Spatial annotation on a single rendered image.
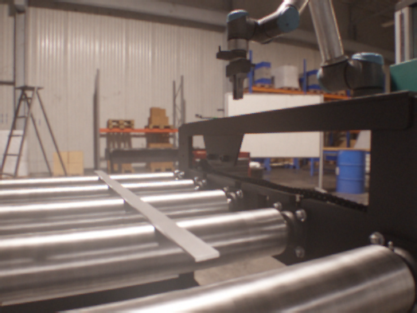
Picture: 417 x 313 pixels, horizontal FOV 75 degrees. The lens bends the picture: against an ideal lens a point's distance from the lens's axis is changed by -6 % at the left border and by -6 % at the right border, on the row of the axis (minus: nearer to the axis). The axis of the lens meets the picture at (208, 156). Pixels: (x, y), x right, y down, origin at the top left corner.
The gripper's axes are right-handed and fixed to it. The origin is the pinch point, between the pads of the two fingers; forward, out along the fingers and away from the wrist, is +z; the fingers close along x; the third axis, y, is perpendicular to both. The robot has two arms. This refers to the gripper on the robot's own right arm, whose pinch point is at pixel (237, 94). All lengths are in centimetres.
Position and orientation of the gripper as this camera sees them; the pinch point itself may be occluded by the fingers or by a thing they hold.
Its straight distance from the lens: 122.6
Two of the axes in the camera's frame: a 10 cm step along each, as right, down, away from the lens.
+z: 0.0, 10.0, 0.6
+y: 9.1, -0.2, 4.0
